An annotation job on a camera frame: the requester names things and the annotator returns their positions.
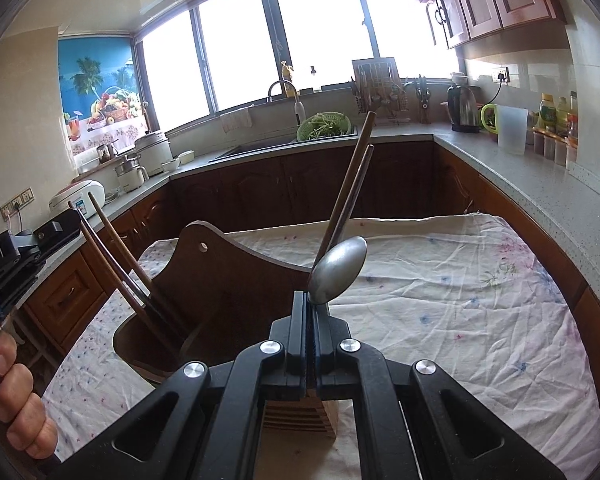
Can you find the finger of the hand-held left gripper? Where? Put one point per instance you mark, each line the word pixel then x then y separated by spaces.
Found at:
pixel 55 232

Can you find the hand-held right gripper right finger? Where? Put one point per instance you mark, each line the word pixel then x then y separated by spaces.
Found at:
pixel 395 410

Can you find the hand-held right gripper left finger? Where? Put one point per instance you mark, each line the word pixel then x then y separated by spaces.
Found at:
pixel 220 410

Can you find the wooden chopstick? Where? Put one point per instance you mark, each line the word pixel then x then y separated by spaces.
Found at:
pixel 117 240
pixel 352 165
pixel 110 280
pixel 357 180

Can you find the wooden utensil holder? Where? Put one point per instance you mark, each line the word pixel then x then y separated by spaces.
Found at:
pixel 230 285

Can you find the metal spoon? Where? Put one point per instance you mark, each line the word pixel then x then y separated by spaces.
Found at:
pixel 340 267

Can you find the person's left hand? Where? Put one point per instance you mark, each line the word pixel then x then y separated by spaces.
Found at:
pixel 20 410

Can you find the white rice cooker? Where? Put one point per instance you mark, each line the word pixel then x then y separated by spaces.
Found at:
pixel 77 197

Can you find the small white kitchen appliance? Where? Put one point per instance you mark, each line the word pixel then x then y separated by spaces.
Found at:
pixel 130 176

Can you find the white electric steamer pot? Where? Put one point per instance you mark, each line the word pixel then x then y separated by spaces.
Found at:
pixel 154 152

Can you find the white bowls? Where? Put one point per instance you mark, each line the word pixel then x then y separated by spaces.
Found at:
pixel 177 162

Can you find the wooden lower kitchen cabinets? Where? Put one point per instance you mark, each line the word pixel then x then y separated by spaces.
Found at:
pixel 260 185

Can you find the wooden kitchen cabinets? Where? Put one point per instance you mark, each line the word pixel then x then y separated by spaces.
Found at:
pixel 485 0
pixel 260 185

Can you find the white dish towel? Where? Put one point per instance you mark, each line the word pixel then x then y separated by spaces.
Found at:
pixel 236 120

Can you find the kitchen sink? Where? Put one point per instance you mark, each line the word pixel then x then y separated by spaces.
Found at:
pixel 260 147

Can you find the grey kitchen countertop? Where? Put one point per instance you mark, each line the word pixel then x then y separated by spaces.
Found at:
pixel 530 185

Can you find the chrome kitchen faucet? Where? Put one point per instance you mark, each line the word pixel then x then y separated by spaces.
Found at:
pixel 299 107

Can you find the yellow dish soap bottle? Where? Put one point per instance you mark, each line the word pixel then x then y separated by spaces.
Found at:
pixel 286 72

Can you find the green colander with vegetables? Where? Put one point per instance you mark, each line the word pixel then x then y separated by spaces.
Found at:
pixel 325 127

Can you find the translucent plastic pitcher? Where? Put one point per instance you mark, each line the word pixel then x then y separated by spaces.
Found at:
pixel 511 130

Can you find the row of spice jars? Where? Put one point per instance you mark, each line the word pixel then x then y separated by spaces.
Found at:
pixel 552 147

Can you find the black electric kettle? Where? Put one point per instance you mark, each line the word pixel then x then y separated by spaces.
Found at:
pixel 462 110

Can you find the hanging kitchen scissors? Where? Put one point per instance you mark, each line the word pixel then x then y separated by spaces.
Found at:
pixel 424 97

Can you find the large kitchen window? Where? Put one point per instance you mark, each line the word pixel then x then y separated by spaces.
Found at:
pixel 305 30

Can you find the utensil drying rack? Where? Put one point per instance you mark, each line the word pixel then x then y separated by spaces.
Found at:
pixel 377 85

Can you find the small white bowl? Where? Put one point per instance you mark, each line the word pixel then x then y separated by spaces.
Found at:
pixel 459 78

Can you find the cooking oil bottles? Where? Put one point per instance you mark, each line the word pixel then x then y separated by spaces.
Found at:
pixel 555 112

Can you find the wooden upper kitchen cabinets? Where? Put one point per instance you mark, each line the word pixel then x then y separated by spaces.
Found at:
pixel 485 0

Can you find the wall socket strip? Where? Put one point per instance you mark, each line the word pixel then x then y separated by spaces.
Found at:
pixel 17 202

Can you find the tropical fruit wall poster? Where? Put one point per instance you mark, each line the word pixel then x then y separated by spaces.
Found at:
pixel 102 90

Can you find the single wall socket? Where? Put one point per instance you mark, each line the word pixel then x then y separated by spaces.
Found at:
pixel 501 74

